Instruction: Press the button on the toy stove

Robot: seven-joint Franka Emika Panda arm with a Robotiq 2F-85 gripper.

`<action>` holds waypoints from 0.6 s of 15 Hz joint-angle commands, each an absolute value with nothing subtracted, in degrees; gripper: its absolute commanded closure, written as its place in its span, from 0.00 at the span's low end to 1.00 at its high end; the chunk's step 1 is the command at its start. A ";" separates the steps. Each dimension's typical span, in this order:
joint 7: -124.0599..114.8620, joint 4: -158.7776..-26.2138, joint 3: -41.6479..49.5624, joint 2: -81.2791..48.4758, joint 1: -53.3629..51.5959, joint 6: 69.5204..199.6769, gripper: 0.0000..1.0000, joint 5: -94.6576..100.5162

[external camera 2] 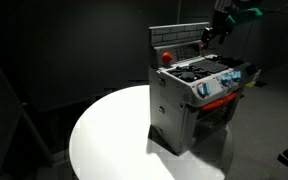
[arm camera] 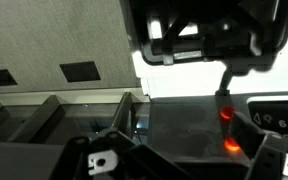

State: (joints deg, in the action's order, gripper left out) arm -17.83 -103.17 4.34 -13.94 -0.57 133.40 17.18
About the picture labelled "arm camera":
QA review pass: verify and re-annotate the grey toy stove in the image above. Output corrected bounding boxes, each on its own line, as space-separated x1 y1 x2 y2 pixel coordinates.
118 0 288 168

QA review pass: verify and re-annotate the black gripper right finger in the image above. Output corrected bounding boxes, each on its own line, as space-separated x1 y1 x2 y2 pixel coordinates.
232 111 288 180

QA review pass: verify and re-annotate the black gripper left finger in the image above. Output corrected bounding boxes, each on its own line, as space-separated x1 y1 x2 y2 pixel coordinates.
48 128 198 180

